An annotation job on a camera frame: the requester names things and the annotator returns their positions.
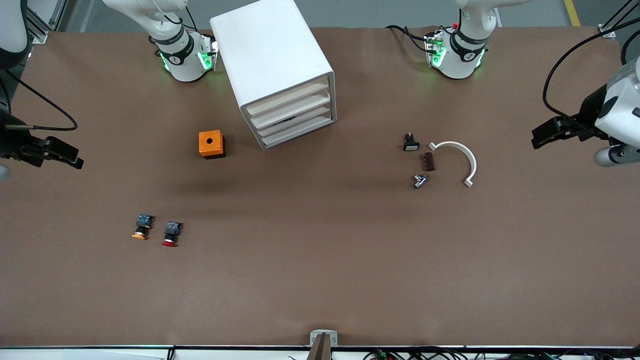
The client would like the red push button switch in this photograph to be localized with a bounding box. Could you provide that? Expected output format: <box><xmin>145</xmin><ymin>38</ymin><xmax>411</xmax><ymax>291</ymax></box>
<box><xmin>161</xmin><ymin>220</ymin><xmax>183</xmax><ymax>248</ymax></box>

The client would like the white plastic drawer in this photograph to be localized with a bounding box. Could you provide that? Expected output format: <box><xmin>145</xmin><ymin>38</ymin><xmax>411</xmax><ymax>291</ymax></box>
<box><xmin>255</xmin><ymin>99</ymin><xmax>335</xmax><ymax>139</ymax></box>
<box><xmin>259</xmin><ymin>110</ymin><xmax>337</xmax><ymax>150</ymax></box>
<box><xmin>250</xmin><ymin>87</ymin><xmax>333</xmax><ymax>128</ymax></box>
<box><xmin>246</xmin><ymin>75</ymin><xmax>332</xmax><ymax>118</ymax></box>

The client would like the white drawer cabinet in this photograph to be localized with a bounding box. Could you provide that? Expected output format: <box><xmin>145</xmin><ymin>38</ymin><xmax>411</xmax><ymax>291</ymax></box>
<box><xmin>210</xmin><ymin>0</ymin><xmax>337</xmax><ymax>150</ymax></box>

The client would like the white semicircular clamp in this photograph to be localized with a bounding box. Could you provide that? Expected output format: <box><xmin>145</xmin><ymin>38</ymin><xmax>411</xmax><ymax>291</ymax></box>
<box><xmin>428</xmin><ymin>141</ymin><xmax>477</xmax><ymax>188</ymax></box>

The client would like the orange box with hole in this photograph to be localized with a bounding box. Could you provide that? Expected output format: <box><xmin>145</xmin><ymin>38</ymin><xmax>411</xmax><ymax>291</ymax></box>
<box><xmin>198</xmin><ymin>130</ymin><xmax>226</xmax><ymax>160</ymax></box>

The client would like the brown table cover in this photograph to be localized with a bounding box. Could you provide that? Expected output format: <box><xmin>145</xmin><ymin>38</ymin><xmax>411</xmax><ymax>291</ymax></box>
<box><xmin>0</xmin><ymin>25</ymin><xmax>640</xmax><ymax>348</ymax></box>

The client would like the aluminium frame post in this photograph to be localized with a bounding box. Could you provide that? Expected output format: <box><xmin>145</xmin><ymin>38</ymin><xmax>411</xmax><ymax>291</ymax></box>
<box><xmin>598</xmin><ymin>0</ymin><xmax>640</xmax><ymax>40</ymax></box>
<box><xmin>25</xmin><ymin>0</ymin><xmax>66</xmax><ymax>45</ymax></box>

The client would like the yellow push button switch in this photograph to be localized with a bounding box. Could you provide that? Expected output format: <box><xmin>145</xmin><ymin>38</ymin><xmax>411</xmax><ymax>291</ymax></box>
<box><xmin>131</xmin><ymin>214</ymin><xmax>155</xmax><ymax>241</ymax></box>

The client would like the black right arm base cable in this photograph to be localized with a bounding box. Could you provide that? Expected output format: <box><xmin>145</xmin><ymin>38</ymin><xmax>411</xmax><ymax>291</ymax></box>
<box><xmin>162</xmin><ymin>5</ymin><xmax>201</xmax><ymax>32</ymax></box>

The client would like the black arm base cable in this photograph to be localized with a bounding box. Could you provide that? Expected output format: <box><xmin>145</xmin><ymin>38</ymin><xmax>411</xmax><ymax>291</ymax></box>
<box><xmin>385</xmin><ymin>24</ymin><xmax>436</xmax><ymax>53</ymax></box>
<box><xmin>162</xmin><ymin>5</ymin><xmax>201</xmax><ymax>32</ymax></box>

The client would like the black left arm base cable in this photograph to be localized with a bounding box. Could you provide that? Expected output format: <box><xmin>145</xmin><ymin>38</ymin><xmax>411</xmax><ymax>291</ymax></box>
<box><xmin>385</xmin><ymin>24</ymin><xmax>436</xmax><ymax>53</ymax></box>

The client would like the white table edge rail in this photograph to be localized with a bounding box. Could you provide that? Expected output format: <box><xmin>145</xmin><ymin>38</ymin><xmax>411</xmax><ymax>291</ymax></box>
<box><xmin>0</xmin><ymin>345</ymin><xmax>640</xmax><ymax>360</ymax></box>

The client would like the black cable bundle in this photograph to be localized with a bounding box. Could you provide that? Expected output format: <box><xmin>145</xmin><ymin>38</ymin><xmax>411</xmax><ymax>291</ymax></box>
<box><xmin>364</xmin><ymin>348</ymin><xmax>640</xmax><ymax>360</ymax></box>

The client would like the grey metal bracket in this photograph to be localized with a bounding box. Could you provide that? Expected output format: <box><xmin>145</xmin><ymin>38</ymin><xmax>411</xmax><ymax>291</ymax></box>
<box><xmin>309</xmin><ymin>329</ymin><xmax>339</xmax><ymax>347</ymax></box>

